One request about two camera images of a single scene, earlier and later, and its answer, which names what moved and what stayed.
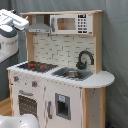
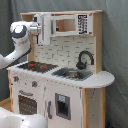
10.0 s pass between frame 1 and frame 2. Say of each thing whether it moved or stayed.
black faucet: stayed
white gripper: moved
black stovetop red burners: stayed
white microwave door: stayed
